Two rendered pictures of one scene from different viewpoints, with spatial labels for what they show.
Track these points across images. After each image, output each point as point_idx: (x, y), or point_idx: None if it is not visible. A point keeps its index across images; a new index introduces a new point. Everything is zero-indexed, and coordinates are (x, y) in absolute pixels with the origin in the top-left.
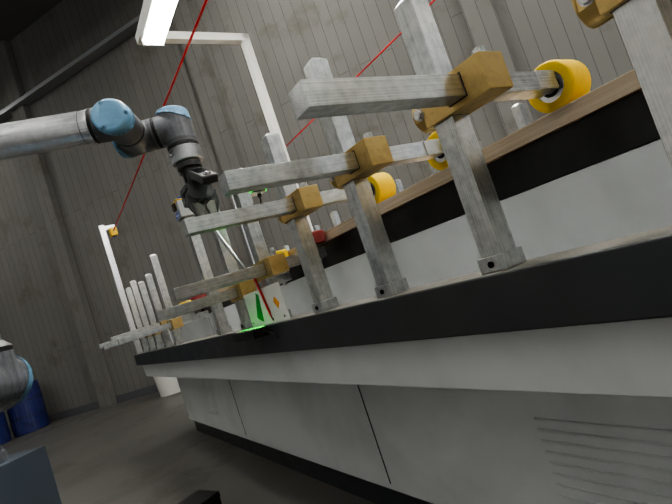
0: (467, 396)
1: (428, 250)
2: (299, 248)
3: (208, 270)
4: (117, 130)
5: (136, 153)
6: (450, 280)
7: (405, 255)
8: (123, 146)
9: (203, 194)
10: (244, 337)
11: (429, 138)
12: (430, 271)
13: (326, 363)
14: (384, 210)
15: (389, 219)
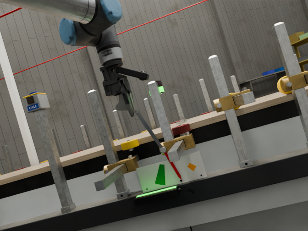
0: (289, 210)
1: (273, 133)
2: (234, 126)
3: (57, 156)
4: (117, 19)
5: (80, 43)
6: None
7: (255, 137)
8: (87, 33)
9: (128, 87)
10: (159, 197)
11: (284, 77)
12: (273, 144)
13: (234, 202)
14: (247, 112)
15: (246, 117)
